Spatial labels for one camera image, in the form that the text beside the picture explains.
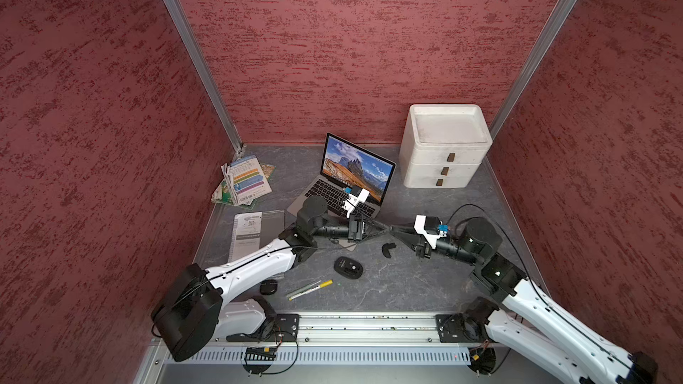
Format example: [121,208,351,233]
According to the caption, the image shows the white three-drawer storage unit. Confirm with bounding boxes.
[399,104,493,190]

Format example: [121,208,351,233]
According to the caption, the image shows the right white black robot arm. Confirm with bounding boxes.
[388,215,658,383]

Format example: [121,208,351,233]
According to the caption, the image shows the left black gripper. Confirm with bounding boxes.
[311,212,390,242]

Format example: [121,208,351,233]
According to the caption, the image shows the black wireless mouse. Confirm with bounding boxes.
[334,256,364,280]

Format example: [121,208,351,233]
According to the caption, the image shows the green white pen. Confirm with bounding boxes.
[286,280,322,299]

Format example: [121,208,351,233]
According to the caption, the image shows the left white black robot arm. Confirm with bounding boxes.
[150,197,389,362]

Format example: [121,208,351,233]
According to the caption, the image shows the aluminium corner post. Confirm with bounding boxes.
[489,0,578,139]
[162,0,245,158]

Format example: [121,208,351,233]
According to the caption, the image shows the aluminium front rail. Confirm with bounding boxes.
[151,310,513,347]

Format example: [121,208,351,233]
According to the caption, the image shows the small black round object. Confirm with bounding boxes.
[259,279,279,296]

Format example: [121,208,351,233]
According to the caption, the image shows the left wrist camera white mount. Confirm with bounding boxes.
[343,186,370,218]

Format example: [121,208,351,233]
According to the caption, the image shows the yellow capped marker pen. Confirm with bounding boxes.
[288,280,334,302]

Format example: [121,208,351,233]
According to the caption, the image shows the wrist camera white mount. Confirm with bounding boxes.
[414,215,449,250]
[343,186,370,218]

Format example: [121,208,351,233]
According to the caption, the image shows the white printed paper sheet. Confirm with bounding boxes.
[228,213,263,262]

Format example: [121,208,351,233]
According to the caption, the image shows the grey setup guide booklet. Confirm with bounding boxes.
[258,210,286,249]

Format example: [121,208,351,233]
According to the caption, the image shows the black mouse battery cover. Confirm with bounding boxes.
[381,243,397,259]

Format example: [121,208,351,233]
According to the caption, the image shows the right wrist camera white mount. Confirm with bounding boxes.
[414,215,449,250]

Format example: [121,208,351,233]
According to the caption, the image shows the silver laptop with black keys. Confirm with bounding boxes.
[282,133,396,249]

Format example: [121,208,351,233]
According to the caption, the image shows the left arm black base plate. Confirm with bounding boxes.
[226,314,301,343]

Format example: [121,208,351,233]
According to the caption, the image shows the colourful folded leaflets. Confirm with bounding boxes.
[211,156,275,208]

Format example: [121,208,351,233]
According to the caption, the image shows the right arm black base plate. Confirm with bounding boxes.
[435,313,487,344]

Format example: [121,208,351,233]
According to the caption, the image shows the perforated white vent strip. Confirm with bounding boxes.
[185,346,471,366]

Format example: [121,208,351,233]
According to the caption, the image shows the left aluminium corner post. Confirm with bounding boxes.
[162,0,245,158]

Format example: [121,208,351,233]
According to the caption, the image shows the right aluminium corner post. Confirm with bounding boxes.
[489,0,578,139]

